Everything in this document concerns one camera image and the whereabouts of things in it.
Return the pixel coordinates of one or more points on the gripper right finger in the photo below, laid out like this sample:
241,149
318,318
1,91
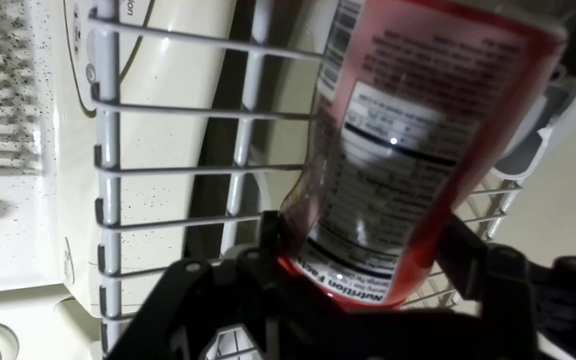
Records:
505,285

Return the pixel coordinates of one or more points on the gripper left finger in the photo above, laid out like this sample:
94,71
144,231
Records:
193,300

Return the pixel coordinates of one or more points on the red container with printed label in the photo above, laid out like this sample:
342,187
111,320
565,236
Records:
418,125

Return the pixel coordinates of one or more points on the large cream plastic bottle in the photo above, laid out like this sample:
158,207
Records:
168,140

